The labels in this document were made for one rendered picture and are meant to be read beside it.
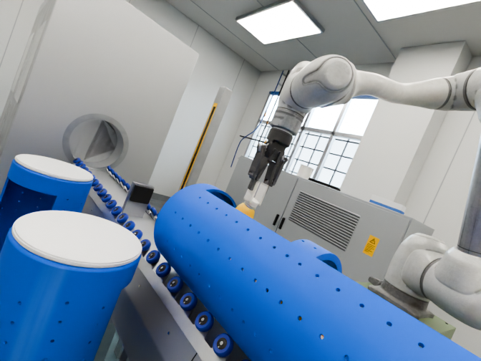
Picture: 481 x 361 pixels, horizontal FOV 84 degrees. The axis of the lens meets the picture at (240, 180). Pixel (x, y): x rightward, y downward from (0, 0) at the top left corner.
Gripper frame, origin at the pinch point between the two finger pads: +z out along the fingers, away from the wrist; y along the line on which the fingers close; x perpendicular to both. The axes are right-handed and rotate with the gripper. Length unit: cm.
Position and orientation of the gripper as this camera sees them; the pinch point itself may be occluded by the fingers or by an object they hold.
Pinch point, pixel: (255, 193)
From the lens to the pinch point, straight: 83.1
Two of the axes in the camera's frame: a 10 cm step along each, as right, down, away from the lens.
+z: -3.9, 9.2, 0.5
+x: 6.3, 3.1, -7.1
